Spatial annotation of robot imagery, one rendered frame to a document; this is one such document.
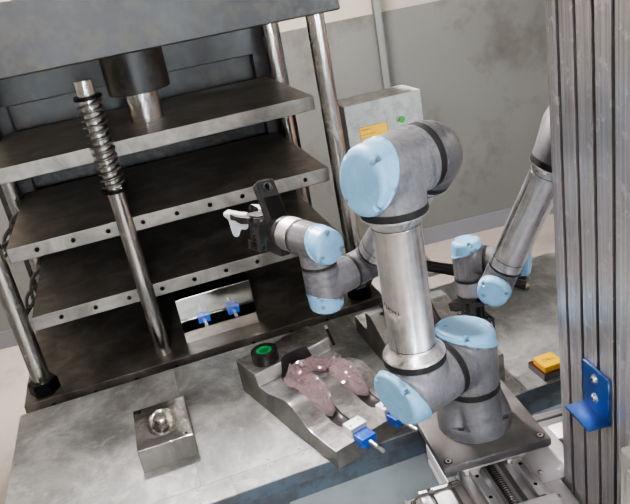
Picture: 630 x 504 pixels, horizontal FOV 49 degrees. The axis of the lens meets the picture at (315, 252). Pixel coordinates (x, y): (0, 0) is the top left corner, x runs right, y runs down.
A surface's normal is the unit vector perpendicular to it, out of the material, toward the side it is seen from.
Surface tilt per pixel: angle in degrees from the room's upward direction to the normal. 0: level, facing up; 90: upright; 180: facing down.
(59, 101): 90
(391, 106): 90
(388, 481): 90
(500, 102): 90
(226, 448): 0
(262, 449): 0
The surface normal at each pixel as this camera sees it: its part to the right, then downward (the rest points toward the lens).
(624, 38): -0.97, 0.23
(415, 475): 0.29, 0.33
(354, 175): -0.80, 0.24
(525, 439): -0.17, -0.91
